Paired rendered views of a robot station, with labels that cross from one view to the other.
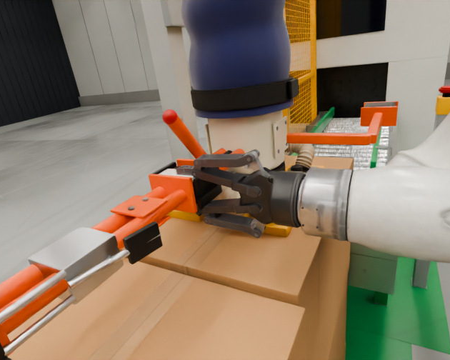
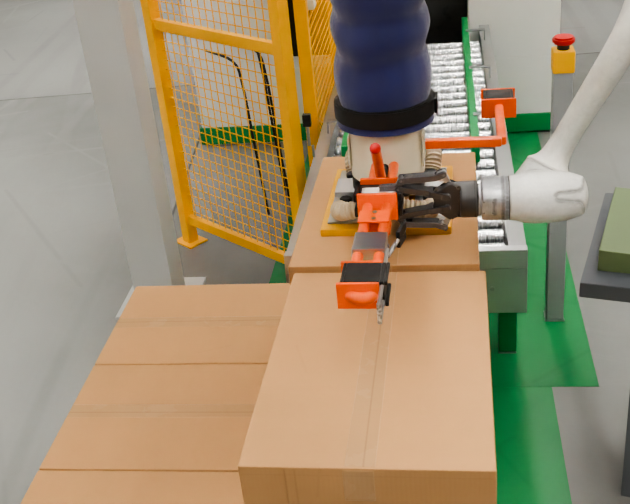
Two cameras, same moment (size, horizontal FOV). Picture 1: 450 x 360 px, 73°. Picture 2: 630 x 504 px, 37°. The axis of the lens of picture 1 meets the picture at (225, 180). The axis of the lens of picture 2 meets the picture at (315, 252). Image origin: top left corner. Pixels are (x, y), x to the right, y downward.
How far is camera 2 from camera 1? 1.54 m
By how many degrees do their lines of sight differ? 20
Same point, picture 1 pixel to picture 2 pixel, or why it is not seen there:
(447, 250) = (559, 213)
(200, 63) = (362, 90)
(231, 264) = (421, 257)
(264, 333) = (467, 285)
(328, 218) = (499, 206)
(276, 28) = (424, 56)
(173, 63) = not seen: outside the picture
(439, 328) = (582, 363)
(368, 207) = (521, 196)
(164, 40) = not seen: outside the picture
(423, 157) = (544, 160)
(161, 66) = not seen: outside the picture
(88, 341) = (356, 313)
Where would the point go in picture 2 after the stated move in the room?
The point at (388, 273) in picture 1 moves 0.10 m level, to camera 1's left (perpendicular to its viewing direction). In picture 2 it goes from (518, 285) to (488, 295)
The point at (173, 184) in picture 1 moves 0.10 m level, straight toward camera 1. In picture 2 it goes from (381, 199) to (412, 215)
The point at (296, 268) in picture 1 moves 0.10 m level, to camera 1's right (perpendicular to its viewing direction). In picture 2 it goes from (470, 250) to (510, 238)
